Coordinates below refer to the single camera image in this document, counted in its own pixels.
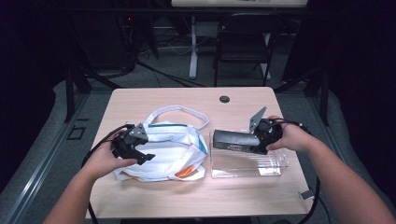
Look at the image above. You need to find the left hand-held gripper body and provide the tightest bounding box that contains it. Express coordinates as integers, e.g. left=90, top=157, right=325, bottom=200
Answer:
left=111, top=123, right=149, bottom=160

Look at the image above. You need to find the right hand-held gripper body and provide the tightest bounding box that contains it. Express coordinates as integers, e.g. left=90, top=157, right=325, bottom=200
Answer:
left=248, top=106, right=284, bottom=150

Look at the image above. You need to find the clear plastic box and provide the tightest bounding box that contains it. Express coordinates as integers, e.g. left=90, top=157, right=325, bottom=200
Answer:
left=209, top=130, right=290, bottom=179

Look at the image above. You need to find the white tote bag coloured print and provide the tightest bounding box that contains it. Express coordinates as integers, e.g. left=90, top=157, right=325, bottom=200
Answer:
left=112, top=105, right=210, bottom=183

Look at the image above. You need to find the black rectangular box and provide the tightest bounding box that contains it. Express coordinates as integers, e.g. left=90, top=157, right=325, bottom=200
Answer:
left=212, top=129, right=262, bottom=153

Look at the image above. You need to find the person's right hand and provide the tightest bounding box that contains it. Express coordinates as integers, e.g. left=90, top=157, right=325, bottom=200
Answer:
left=267, top=116, right=314, bottom=153

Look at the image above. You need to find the person's left hand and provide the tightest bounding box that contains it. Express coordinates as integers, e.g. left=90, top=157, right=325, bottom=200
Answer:
left=81, top=129, right=138, bottom=181

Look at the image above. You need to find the black metal stand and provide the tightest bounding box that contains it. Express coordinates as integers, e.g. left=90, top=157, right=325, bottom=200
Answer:
left=64, top=65, right=122, bottom=123
left=274, top=63, right=331, bottom=127

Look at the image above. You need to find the grey clip on table edge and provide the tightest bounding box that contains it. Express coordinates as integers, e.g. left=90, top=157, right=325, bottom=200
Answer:
left=298, top=189, right=317, bottom=201

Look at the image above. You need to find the black folding chair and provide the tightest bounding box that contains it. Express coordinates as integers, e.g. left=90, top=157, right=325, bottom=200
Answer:
left=213, top=12, right=285, bottom=88

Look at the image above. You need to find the white desk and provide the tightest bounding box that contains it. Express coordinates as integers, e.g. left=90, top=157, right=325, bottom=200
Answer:
left=171, top=0, right=308, bottom=80

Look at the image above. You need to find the dark computer tower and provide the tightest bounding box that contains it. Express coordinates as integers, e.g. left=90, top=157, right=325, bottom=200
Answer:
left=76, top=12, right=136, bottom=72

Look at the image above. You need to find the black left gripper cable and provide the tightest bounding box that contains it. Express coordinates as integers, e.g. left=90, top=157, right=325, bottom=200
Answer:
left=81, top=123, right=134, bottom=168

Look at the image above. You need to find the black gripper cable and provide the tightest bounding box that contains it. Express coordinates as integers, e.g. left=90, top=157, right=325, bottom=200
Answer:
left=81, top=123, right=134, bottom=168
left=274, top=117, right=322, bottom=224

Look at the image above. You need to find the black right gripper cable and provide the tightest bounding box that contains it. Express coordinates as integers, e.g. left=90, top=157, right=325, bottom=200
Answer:
left=274, top=117, right=322, bottom=224

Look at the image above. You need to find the thick black floor cable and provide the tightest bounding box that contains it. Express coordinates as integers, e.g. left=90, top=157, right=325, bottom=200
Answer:
left=135, top=60, right=207, bottom=89

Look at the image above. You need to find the thin black clip cable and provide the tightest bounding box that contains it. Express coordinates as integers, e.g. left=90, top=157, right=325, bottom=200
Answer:
left=318, top=199, right=332, bottom=224

